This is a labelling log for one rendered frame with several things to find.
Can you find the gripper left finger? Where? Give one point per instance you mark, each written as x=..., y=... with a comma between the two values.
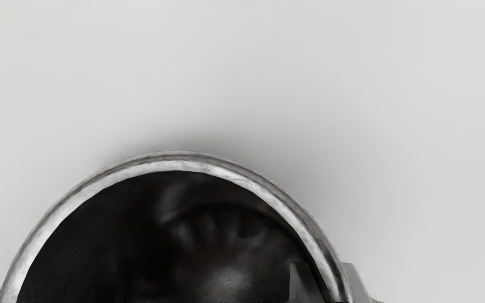
x=303, y=288

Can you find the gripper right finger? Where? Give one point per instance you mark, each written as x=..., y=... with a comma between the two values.
x=359, y=290

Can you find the grey mug with dark inside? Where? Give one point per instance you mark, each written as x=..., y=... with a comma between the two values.
x=99, y=235

